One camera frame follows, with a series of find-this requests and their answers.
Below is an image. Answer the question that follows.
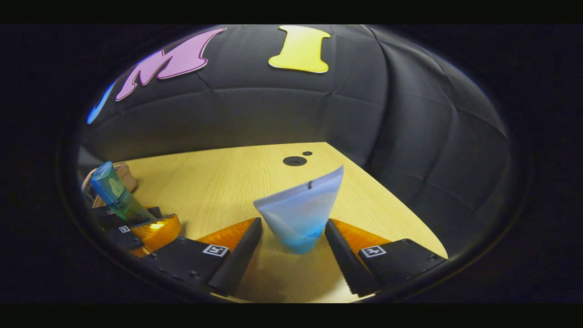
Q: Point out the pale blue squeeze tube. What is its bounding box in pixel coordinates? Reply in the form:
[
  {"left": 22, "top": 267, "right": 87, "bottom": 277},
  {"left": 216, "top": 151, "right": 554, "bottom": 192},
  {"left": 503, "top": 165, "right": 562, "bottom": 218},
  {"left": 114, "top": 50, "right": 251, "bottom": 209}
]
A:
[{"left": 253, "top": 165, "right": 344, "bottom": 255}]

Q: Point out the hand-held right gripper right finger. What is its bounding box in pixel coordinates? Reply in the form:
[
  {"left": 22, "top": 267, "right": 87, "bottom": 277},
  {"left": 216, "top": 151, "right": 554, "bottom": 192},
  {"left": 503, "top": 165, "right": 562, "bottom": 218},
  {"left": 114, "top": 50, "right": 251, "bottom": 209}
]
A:
[{"left": 324, "top": 218, "right": 448, "bottom": 297}]

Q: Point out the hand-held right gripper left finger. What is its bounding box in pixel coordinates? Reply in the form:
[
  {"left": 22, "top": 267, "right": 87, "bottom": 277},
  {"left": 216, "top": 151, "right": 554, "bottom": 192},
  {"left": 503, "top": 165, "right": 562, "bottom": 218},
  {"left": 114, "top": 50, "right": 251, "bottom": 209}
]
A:
[{"left": 146, "top": 217, "right": 263, "bottom": 297}]

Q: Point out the green blue bottle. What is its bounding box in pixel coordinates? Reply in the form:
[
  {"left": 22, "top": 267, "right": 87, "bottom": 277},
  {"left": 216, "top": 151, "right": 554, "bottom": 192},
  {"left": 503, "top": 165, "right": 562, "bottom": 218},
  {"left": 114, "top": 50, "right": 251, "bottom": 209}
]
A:
[{"left": 90, "top": 161, "right": 156, "bottom": 224}]

